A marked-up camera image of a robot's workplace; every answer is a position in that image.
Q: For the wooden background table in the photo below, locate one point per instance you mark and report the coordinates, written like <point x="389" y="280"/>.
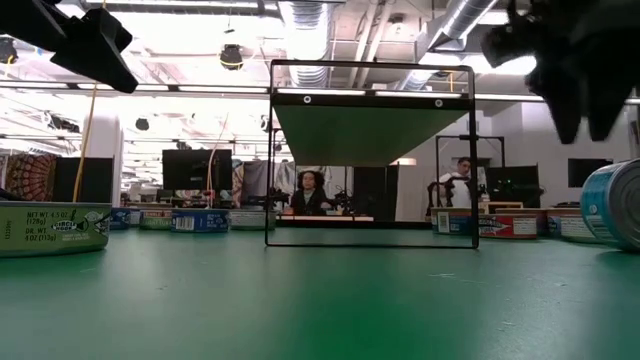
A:
<point x="340" y="218"/>

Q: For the black ceiling fixture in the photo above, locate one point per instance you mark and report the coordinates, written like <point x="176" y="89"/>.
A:
<point x="7" y="50"/>

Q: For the patterned red tapestry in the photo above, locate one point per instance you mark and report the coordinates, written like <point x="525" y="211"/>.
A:
<point x="30" y="175"/>

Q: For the black wall monitor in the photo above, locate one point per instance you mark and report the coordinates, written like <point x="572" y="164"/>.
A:
<point x="590" y="172"/>

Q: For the olive green tuna can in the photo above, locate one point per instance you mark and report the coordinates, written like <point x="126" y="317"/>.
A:
<point x="50" y="230"/>

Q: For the black metal stand frame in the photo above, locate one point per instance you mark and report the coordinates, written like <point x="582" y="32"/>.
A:
<point x="470" y="137"/>

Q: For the blue and pink labelled can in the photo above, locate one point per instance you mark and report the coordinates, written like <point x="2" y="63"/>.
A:
<point x="452" y="222"/>

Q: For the red labelled tuna can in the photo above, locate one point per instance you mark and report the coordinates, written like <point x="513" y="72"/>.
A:
<point x="507" y="227"/>

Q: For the silver ceiling duct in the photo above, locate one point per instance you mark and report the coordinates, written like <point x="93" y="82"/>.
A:
<point x="310" y="30"/>
<point x="465" y="20"/>

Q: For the person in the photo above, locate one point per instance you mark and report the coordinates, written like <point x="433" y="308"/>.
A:
<point x="310" y="200"/>
<point x="459" y="190"/>

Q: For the black ceiling camera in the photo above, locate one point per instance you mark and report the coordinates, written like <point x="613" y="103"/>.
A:
<point x="231" y="56"/>

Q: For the green Bumble Bee tuna can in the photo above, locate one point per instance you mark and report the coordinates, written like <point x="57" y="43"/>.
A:
<point x="155" y="221"/>
<point x="250" y="220"/>

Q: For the silver can white green label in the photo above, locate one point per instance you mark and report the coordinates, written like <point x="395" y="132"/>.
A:
<point x="575" y="229"/>

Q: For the black background robot arm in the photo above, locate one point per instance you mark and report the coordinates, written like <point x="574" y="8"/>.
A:
<point x="345" y="198"/>
<point x="445" y="195"/>
<point x="272" y="198"/>

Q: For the wooden shelf black metal frame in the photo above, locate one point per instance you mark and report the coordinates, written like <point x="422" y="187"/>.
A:
<point x="370" y="130"/>

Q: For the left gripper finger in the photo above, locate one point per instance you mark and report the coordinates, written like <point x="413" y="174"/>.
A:
<point x="30" y="20"/>
<point x="95" y="55"/>

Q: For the black standing panel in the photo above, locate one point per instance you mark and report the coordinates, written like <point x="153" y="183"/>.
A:
<point x="375" y="192"/>
<point x="97" y="180"/>

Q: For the teal labelled tuna can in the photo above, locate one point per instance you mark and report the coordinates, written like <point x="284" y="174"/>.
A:
<point x="612" y="205"/>

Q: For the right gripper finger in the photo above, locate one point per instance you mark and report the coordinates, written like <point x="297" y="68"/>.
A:
<point x="605" y="110"/>
<point x="562" y="110"/>

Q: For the black round ceiling lamp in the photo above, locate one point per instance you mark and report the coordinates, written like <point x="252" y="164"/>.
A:
<point x="142" y="124"/>

